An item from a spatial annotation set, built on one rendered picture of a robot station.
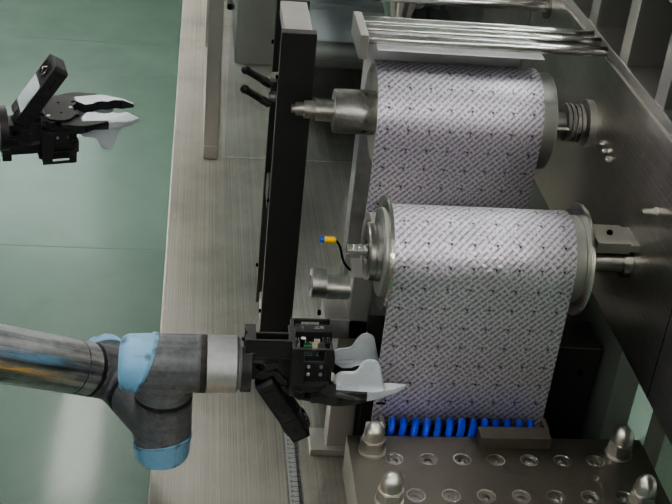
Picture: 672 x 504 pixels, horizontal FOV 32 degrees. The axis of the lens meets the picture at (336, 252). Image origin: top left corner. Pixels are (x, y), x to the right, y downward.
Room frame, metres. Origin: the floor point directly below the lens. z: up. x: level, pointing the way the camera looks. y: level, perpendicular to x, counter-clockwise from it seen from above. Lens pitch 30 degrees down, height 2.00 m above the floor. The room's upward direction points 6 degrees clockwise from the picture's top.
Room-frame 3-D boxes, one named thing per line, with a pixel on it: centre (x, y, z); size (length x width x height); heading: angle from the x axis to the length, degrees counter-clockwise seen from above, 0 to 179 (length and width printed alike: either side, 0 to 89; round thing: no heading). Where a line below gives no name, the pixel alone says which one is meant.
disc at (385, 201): (1.31, -0.06, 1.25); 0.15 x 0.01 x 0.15; 8
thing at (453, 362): (1.26, -0.19, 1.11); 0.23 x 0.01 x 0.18; 98
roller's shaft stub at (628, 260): (1.35, -0.35, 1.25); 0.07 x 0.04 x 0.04; 98
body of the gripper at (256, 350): (1.23, 0.05, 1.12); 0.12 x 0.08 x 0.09; 98
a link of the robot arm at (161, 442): (1.22, 0.21, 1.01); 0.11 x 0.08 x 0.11; 40
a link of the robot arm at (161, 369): (1.21, 0.20, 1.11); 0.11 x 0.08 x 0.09; 98
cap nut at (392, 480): (1.08, -0.10, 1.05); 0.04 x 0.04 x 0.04
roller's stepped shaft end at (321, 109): (1.54, 0.06, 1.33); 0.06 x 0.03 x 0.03; 98
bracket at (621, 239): (1.35, -0.36, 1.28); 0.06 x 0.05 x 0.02; 98
